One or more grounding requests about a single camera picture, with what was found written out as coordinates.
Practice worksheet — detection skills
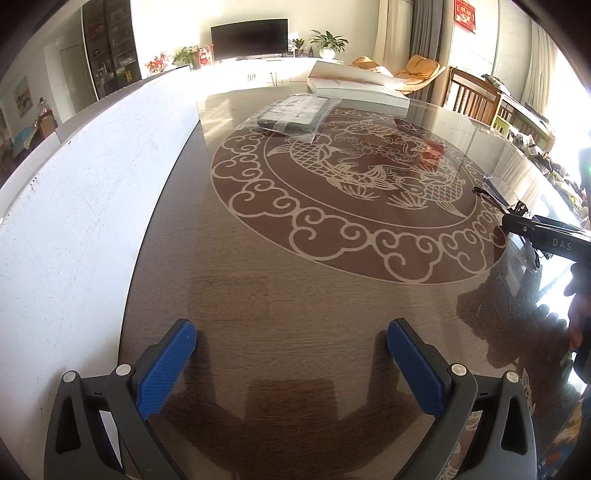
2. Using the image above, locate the bushy green potted plant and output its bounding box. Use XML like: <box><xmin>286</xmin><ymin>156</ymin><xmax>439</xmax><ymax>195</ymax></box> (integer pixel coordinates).
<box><xmin>173</xmin><ymin>45</ymin><xmax>200</xmax><ymax>70</ymax></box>

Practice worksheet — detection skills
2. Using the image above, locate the white window curtain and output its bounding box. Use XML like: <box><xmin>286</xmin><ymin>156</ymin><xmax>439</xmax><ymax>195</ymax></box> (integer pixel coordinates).
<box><xmin>522</xmin><ymin>18</ymin><xmax>565</xmax><ymax>116</ymax></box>

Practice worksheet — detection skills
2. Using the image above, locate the white television cabinet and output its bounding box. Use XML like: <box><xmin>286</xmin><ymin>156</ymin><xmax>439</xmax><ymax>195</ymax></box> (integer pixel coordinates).
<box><xmin>191</xmin><ymin>58</ymin><xmax>345</xmax><ymax>89</ymax></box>

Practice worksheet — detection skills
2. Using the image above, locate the person's right forearm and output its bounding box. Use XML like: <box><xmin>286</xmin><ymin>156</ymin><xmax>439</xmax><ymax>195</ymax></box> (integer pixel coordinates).
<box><xmin>538</xmin><ymin>383</ymin><xmax>591</xmax><ymax>480</ymax></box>

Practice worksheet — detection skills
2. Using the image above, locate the large green potted plant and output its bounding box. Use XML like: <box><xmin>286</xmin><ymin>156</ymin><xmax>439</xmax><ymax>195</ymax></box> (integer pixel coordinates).
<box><xmin>309</xmin><ymin>30</ymin><xmax>349</xmax><ymax>60</ymax></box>

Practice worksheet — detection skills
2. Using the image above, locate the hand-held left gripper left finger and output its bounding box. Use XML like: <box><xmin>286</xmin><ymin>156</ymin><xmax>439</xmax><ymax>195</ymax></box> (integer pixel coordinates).
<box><xmin>44</xmin><ymin>318</ymin><xmax>199</xmax><ymax>480</ymax></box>

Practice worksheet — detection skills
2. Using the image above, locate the orange lounge chair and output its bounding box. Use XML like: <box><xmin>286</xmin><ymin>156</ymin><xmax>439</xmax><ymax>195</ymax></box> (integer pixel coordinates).
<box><xmin>348</xmin><ymin>54</ymin><xmax>446</xmax><ymax>95</ymax></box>

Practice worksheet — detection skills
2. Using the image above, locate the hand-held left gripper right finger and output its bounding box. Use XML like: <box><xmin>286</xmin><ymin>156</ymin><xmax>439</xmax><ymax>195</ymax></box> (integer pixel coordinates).
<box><xmin>387</xmin><ymin>318</ymin><xmax>539</xmax><ymax>480</ymax></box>

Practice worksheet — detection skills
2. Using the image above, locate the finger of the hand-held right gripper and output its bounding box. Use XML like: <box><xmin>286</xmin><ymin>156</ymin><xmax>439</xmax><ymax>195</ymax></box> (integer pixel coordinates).
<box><xmin>501</xmin><ymin>213</ymin><xmax>555</xmax><ymax>241</ymax></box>

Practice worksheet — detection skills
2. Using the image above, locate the grey item in clear bag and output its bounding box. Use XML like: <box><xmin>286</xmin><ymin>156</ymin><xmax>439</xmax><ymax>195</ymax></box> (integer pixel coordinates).
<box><xmin>235</xmin><ymin>92</ymin><xmax>342</xmax><ymax>144</ymax></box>

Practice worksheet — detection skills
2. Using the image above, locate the dark glass display cabinet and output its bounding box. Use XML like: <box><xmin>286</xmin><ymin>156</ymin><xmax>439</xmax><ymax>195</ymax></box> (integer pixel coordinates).
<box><xmin>82</xmin><ymin>0</ymin><xmax>141</xmax><ymax>100</ymax></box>

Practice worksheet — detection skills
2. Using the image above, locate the white sheer curtain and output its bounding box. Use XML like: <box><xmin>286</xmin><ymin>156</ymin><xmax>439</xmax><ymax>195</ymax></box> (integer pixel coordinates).
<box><xmin>374</xmin><ymin>0</ymin><xmax>415</xmax><ymax>65</ymax></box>

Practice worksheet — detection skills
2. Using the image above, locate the cluttered wooden bench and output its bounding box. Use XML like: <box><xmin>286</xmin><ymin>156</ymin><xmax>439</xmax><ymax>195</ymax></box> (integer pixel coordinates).
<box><xmin>485</xmin><ymin>74</ymin><xmax>591</xmax><ymax>217</ymax></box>

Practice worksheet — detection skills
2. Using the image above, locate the grey curtain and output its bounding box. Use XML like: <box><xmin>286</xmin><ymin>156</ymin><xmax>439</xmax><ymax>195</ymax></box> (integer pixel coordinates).
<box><xmin>411</xmin><ymin>0</ymin><xmax>453</xmax><ymax>63</ymax></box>

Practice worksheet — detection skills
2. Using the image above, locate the white flat box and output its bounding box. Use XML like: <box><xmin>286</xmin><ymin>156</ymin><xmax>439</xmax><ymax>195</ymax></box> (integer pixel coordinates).
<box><xmin>307</xmin><ymin>61</ymin><xmax>411</xmax><ymax>110</ymax></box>

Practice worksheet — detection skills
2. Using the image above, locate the dining table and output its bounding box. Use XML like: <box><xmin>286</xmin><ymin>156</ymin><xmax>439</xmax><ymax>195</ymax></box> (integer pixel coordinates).
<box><xmin>11</xmin><ymin>124</ymin><xmax>41</xmax><ymax>154</ymax></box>

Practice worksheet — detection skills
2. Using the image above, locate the slatted wooden chair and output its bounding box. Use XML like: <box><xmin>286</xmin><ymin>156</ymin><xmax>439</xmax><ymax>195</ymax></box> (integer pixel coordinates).
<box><xmin>445</xmin><ymin>67</ymin><xmax>504</xmax><ymax>126</ymax></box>

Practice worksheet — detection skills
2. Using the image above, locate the framed wall picture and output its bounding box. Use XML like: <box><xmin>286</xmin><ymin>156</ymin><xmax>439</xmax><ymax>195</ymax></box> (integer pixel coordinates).
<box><xmin>14</xmin><ymin>76</ymin><xmax>33</xmax><ymax>109</ymax></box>

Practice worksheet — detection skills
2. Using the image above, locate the person's right hand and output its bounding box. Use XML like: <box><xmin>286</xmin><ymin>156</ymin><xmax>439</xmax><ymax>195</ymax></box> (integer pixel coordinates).
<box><xmin>563</xmin><ymin>264</ymin><xmax>587</xmax><ymax>350</ymax></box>

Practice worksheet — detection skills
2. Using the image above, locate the black television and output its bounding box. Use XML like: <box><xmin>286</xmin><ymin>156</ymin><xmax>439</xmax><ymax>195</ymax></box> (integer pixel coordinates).
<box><xmin>211</xmin><ymin>18</ymin><xmax>290</xmax><ymax>61</ymax></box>

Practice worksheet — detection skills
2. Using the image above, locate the red wall poster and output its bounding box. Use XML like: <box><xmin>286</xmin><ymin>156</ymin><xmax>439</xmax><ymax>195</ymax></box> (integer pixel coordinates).
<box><xmin>455</xmin><ymin>0</ymin><xmax>478</xmax><ymax>33</ymax></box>

